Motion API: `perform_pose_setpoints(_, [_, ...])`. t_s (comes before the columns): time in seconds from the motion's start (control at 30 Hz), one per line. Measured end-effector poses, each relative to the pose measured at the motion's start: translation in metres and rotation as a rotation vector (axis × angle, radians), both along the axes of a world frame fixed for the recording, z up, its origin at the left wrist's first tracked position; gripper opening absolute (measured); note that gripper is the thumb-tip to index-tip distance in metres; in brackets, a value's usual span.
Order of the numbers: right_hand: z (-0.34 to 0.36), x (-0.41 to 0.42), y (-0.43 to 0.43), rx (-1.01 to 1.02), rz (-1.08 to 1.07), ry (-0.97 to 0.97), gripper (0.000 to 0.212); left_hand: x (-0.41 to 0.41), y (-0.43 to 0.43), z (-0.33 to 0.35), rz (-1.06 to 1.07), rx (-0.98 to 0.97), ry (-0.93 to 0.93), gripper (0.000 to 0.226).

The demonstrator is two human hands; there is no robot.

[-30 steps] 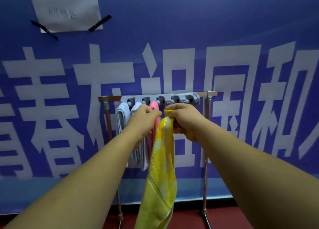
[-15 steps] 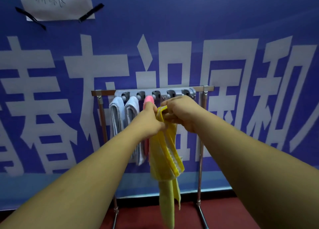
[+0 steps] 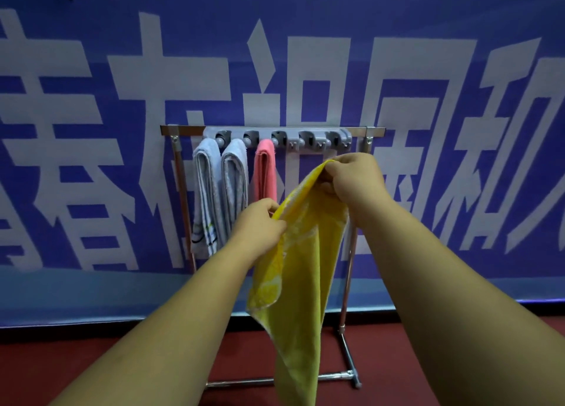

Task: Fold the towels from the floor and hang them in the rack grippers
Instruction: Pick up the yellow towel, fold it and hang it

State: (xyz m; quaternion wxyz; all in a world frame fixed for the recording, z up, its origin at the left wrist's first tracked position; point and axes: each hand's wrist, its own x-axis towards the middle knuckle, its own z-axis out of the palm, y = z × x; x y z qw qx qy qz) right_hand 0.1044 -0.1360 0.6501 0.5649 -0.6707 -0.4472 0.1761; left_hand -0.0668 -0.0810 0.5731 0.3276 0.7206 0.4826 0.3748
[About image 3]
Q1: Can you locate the person's left forearm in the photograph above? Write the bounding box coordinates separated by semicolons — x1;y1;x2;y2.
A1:
48;240;255;406

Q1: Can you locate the person's right forearm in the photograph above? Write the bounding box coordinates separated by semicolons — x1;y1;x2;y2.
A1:
357;200;565;406

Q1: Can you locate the pink towel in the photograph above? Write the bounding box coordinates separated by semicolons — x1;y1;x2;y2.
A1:
252;138;279;204

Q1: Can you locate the blue banner with white characters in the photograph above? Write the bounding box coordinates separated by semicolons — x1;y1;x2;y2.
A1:
0;0;565;330

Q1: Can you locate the grey plastic clip strip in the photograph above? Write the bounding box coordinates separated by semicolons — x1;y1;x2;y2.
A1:
202;127;353;152

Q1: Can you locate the striped light blue towel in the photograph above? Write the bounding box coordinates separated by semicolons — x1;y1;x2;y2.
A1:
190;137;227;259

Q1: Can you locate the person's left hand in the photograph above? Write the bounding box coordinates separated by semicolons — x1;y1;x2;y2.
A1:
227;197;288;269

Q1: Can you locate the yellow towel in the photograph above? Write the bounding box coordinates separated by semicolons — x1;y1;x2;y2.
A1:
246;158;350;406

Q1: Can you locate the metal towel rack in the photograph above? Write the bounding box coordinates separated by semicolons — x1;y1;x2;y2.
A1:
159;124;386;390

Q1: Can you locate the person's right hand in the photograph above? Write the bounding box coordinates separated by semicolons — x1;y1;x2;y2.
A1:
318;152;396;230

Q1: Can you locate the plain light blue towel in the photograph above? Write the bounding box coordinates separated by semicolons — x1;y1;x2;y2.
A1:
219;138;250;243

